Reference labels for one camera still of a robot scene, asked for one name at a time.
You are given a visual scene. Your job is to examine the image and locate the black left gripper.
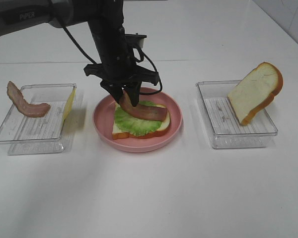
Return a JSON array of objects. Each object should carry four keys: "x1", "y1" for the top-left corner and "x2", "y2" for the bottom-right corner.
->
[{"x1": 84, "y1": 33, "x2": 160, "y2": 107}]

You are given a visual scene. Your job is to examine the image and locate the bacon strip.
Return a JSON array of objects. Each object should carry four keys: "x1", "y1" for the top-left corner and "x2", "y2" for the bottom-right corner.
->
[
  {"x1": 7, "y1": 81, "x2": 51, "y2": 118},
  {"x1": 119, "y1": 93, "x2": 168, "y2": 121}
]

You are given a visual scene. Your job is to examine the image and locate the green lettuce leaf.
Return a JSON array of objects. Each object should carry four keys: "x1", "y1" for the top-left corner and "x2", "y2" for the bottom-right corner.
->
[{"x1": 112, "y1": 103, "x2": 169, "y2": 137}]

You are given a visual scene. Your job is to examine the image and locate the bread slice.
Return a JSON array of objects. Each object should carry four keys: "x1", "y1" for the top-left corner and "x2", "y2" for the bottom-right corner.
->
[
  {"x1": 227, "y1": 62, "x2": 283, "y2": 126},
  {"x1": 112, "y1": 103, "x2": 171, "y2": 140}
]

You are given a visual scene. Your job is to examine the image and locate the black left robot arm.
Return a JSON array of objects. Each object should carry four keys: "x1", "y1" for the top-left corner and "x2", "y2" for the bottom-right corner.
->
[{"x1": 0, "y1": 0, "x2": 162, "y2": 106}]

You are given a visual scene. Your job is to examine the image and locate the pink round plate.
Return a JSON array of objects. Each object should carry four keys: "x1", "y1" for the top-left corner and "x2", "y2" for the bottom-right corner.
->
[{"x1": 93, "y1": 92, "x2": 183, "y2": 153}]

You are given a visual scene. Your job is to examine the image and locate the yellow cheese slice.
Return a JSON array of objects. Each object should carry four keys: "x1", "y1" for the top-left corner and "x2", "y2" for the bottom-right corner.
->
[{"x1": 62, "y1": 87, "x2": 76, "y2": 128}]

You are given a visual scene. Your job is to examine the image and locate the left clear plastic tray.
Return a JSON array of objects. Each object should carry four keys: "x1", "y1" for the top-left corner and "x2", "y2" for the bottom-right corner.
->
[{"x1": 0, "y1": 83, "x2": 81, "y2": 155}]

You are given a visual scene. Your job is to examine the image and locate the clear plastic tray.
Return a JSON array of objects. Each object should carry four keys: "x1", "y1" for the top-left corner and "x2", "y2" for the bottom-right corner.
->
[
  {"x1": 0, "y1": 83, "x2": 81, "y2": 155},
  {"x1": 196, "y1": 80, "x2": 278, "y2": 149}
]

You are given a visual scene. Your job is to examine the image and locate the right clear plastic tray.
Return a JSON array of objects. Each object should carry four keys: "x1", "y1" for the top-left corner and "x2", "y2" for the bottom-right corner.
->
[{"x1": 196, "y1": 80, "x2": 278, "y2": 149}]

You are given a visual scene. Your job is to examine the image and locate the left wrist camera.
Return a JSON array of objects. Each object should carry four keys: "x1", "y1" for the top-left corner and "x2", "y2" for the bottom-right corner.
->
[{"x1": 125, "y1": 33, "x2": 147, "y2": 49}]

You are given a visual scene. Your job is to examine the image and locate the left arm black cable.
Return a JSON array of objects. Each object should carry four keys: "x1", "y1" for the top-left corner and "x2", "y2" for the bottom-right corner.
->
[{"x1": 48, "y1": 0, "x2": 163, "y2": 96}]

